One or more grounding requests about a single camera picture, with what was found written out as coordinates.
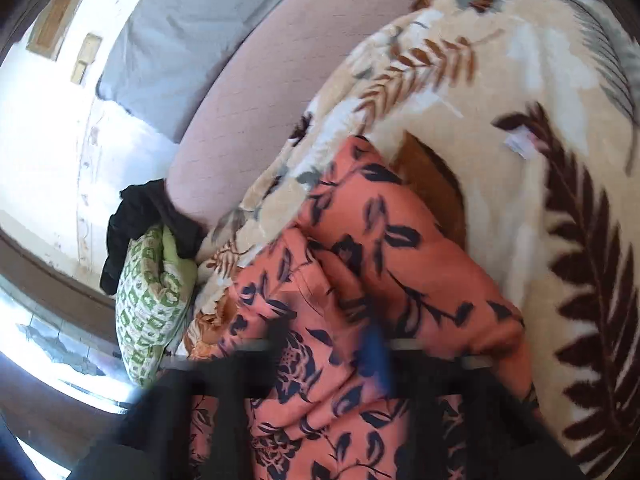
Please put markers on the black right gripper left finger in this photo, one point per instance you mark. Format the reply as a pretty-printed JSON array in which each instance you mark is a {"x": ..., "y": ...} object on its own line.
[{"x": 152, "y": 441}]

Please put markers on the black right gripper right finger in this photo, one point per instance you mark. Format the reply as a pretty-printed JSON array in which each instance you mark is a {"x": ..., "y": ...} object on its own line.
[{"x": 463, "y": 423}]

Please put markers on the orange black floral garment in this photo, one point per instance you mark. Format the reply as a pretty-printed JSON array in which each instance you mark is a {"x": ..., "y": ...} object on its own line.
[{"x": 363, "y": 261}]

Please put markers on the green white patterned cloth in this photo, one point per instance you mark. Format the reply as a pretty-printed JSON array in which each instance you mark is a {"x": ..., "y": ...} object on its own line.
[{"x": 152, "y": 299}]

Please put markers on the pink quilted bedsheet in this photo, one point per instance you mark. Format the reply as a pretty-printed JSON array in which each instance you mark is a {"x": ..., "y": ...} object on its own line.
[{"x": 260, "y": 95}]

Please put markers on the beige leaf pattern blanket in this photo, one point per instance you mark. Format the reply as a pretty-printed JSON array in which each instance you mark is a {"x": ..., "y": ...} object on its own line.
[{"x": 516, "y": 122}]

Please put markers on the grey pillow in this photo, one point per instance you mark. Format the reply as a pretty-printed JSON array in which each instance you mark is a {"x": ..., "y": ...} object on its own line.
[{"x": 170, "y": 52}]

